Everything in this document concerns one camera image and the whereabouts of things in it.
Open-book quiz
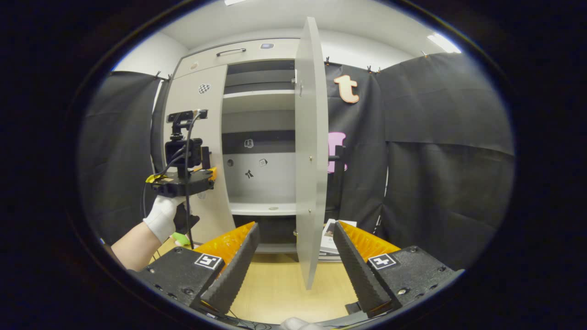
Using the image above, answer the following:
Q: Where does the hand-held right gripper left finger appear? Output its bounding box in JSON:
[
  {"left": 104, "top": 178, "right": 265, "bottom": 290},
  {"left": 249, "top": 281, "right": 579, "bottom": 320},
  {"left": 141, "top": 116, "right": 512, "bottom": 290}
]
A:
[{"left": 130, "top": 221, "right": 260, "bottom": 317}]

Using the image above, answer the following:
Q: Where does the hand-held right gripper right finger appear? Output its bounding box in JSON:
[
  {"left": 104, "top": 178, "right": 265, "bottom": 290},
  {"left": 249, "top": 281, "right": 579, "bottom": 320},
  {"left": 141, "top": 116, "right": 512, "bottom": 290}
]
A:
[{"left": 332, "top": 220, "right": 459, "bottom": 317}]

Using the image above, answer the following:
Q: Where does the grey double-door shoe cabinet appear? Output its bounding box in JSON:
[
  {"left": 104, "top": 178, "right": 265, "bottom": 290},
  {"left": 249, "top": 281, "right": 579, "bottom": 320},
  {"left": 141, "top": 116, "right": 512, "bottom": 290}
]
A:
[{"left": 163, "top": 38, "right": 331, "bottom": 255}]

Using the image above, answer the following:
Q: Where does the grey cabinet door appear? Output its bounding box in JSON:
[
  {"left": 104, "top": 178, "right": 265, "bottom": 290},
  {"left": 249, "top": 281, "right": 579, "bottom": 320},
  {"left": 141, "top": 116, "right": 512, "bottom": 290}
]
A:
[
  {"left": 163, "top": 64, "right": 237, "bottom": 243},
  {"left": 293, "top": 17, "right": 345, "bottom": 290}
]

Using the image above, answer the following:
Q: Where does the white book with picture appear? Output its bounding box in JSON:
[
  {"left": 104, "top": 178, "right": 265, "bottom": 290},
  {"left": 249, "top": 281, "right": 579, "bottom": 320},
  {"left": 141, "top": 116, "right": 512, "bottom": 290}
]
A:
[{"left": 320, "top": 219, "right": 357, "bottom": 262}]

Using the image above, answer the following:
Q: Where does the black backdrop cloth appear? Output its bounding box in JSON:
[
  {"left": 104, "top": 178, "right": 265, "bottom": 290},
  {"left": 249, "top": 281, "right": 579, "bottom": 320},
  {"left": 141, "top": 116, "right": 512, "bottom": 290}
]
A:
[{"left": 78, "top": 51, "right": 515, "bottom": 271}]

